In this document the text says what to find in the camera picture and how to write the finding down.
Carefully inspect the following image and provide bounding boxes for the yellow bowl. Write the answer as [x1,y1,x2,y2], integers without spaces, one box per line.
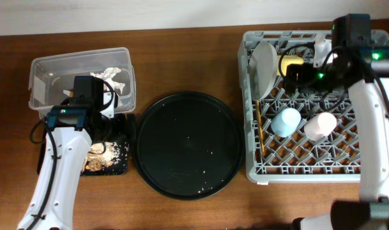
[278,55,304,75]

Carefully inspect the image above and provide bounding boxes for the pale green plate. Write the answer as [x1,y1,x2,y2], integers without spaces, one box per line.
[249,41,278,101]

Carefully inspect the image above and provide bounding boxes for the pink cup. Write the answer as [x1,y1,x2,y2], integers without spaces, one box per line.
[303,112,337,141]

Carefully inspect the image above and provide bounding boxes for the blue cup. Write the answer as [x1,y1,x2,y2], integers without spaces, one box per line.
[271,108,301,137]

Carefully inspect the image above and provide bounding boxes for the food scraps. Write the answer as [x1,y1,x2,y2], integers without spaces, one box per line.
[81,142,129,176]

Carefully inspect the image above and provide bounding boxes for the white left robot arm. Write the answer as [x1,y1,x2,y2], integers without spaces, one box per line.
[17,76,118,229]

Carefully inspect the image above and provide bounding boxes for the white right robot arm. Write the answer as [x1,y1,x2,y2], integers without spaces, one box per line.
[280,14,389,229]

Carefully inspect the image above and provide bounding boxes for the grey dishwasher rack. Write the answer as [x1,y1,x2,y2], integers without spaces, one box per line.
[238,29,389,184]

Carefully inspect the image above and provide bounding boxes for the round black tray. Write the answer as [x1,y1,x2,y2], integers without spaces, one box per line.
[133,91,245,201]

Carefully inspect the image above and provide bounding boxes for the crumpled white tissue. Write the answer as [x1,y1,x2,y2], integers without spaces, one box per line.
[90,67,125,93]

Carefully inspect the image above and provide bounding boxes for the rectangular black tray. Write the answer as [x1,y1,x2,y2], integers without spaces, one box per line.
[37,113,137,176]

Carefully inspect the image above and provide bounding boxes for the clear plastic bin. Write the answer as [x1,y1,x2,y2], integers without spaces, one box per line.
[29,47,137,118]

